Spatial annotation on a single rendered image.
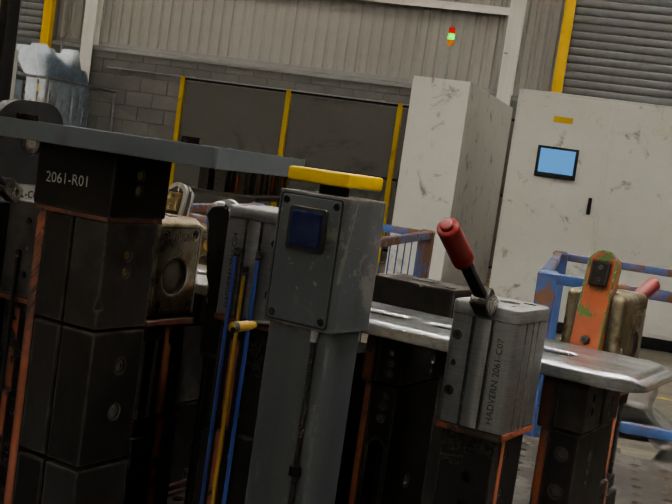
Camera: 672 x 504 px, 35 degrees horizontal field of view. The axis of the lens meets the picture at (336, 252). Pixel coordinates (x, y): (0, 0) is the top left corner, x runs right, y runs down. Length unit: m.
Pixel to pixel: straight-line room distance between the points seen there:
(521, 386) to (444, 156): 8.22
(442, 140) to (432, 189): 0.43
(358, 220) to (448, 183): 8.31
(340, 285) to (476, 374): 0.18
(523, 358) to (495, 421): 0.06
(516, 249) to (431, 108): 1.41
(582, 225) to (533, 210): 0.42
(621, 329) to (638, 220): 7.83
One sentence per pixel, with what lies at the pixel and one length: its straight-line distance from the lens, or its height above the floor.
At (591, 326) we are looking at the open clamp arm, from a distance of 1.29.
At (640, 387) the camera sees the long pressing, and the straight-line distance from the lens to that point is 1.08.
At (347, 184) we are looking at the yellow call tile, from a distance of 0.86.
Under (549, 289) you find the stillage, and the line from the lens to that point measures 3.05.
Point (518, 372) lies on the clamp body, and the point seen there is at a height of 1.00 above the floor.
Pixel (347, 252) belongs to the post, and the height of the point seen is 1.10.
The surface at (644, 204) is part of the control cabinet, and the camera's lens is 9.12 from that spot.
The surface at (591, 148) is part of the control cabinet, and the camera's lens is 9.12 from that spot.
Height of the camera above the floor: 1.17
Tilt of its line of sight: 5 degrees down
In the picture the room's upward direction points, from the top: 8 degrees clockwise
